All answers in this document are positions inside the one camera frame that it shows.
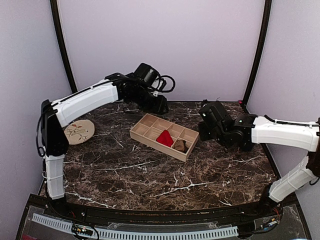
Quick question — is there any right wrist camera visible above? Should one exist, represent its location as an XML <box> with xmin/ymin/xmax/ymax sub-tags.
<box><xmin>198</xmin><ymin>99</ymin><xmax>234</xmax><ymax>129</ymax></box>

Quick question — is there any red sock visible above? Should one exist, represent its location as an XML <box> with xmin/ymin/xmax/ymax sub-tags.
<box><xmin>156</xmin><ymin>130</ymin><xmax>174</xmax><ymax>148</ymax></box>

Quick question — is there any right circuit board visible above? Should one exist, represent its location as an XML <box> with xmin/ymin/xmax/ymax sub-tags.
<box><xmin>260</xmin><ymin>218</ymin><xmax>279</xmax><ymax>230</ymax></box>

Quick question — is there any round wooden plate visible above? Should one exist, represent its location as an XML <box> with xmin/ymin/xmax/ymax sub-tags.
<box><xmin>64</xmin><ymin>119</ymin><xmax>95</xmax><ymax>145</ymax></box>

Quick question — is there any left circuit board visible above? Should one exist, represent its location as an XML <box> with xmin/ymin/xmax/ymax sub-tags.
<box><xmin>71</xmin><ymin>224</ymin><xmax>94</xmax><ymax>237</ymax></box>

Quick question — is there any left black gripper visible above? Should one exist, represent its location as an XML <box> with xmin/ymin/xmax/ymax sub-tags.
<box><xmin>128</xmin><ymin>86</ymin><xmax>169</xmax><ymax>115</ymax></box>

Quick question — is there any beige ribbed sock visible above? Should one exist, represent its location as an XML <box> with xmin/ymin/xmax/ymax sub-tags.
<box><xmin>173</xmin><ymin>139</ymin><xmax>189</xmax><ymax>153</ymax></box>

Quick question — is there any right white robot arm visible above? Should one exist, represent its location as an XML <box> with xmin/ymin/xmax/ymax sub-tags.
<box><xmin>199</xmin><ymin>113</ymin><xmax>320</xmax><ymax>217</ymax></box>

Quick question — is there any circuit board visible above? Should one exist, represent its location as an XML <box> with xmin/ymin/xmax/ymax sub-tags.
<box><xmin>260</xmin><ymin>218</ymin><xmax>279</xmax><ymax>230</ymax></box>
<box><xmin>71</xmin><ymin>224</ymin><xmax>94</xmax><ymax>237</ymax></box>

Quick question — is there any left black frame post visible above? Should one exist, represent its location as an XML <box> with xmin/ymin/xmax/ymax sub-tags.
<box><xmin>49</xmin><ymin>0</ymin><xmax>78</xmax><ymax>94</ymax></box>

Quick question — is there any black frame post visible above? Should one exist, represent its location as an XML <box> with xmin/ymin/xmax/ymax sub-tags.
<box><xmin>242</xmin><ymin>0</ymin><xmax>273</xmax><ymax>107</ymax></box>
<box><xmin>49</xmin><ymin>0</ymin><xmax>78</xmax><ymax>94</ymax></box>

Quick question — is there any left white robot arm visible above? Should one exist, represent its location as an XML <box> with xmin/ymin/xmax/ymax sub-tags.
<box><xmin>36</xmin><ymin>73</ymin><xmax>169</xmax><ymax>218</ymax></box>

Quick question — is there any white slotted cable duct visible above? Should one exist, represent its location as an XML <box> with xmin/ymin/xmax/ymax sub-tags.
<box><xmin>31</xmin><ymin>213</ymin><xmax>239</xmax><ymax>240</ymax></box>

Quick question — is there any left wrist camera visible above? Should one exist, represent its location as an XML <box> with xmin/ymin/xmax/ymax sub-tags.
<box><xmin>132</xmin><ymin>63</ymin><xmax>176</xmax><ymax>97</ymax></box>

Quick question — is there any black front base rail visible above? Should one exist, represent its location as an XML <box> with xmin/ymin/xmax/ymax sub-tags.
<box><xmin>22</xmin><ymin>192</ymin><xmax>301</xmax><ymax>227</ymax></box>

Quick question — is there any wooden compartment tray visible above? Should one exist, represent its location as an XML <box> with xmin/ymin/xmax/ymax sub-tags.
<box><xmin>129</xmin><ymin>113</ymin><xmax>199</xmax><ymax>162</ymax></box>

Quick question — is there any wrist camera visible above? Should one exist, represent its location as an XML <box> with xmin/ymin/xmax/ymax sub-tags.
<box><xmin>132</xmin><ymin>63</ymin><xmax>176</xmax><ymax>97</ymax></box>
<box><xmin>198</xmin><ymin>99</ymin><xmax>234</xmax><ymax>129</ymax></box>

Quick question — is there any right black frame post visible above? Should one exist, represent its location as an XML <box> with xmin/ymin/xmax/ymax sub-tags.
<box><xmin>242</xmin><ymin>0</ymin><xmax>273</xmax><ymax>107</ymax></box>

